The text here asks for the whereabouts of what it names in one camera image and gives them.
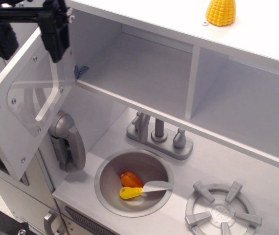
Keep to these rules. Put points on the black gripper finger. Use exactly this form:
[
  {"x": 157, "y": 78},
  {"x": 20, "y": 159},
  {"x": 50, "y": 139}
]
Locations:
[
  {"x": 8, "y": 41},
  {"x": 54, "y": 33}
]

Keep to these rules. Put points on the orange toy pepper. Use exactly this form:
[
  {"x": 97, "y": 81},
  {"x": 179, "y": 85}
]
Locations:
[{"x": 129, "y": 179}]

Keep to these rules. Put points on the grey oven door handle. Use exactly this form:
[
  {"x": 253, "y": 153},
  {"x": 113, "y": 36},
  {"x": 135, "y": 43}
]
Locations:
[{"x": 48, "y": 220}]

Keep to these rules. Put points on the round metal sink bowl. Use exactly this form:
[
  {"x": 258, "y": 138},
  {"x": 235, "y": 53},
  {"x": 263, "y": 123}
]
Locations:
[{"x": 132, "y": 168}]

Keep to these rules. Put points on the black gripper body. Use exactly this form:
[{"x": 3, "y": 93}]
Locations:
[{"x": 10, "y": 12}]

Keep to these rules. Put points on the grey toy wall phone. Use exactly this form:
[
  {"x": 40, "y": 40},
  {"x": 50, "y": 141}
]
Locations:
[{"x": 67, "y": 143}]

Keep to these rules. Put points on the white toy kitchen cabinet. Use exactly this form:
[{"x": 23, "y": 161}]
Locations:
[{"x": 164, "y": 59}]

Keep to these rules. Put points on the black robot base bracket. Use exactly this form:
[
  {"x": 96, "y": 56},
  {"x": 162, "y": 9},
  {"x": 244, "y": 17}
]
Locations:
[{"x": 9, "y": 226}]

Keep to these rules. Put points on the grey toy stove burner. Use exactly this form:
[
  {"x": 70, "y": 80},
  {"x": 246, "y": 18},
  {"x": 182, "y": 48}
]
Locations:
[{"x": 218, "y": 209}]

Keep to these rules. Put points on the grey toy faucet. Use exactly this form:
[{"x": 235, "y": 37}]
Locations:
[{"x": 173, "y": 143}]

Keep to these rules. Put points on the white microwave door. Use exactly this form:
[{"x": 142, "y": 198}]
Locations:
[{"x": 32, "y": 91}]

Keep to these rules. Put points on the yellow handled toy knife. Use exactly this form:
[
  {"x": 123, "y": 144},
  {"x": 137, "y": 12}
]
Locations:
[{"x": 152, "y": 186}]

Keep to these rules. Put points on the yellow toy corn cob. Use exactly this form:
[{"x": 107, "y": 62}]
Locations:
[{"x": 221, "y": 12}]

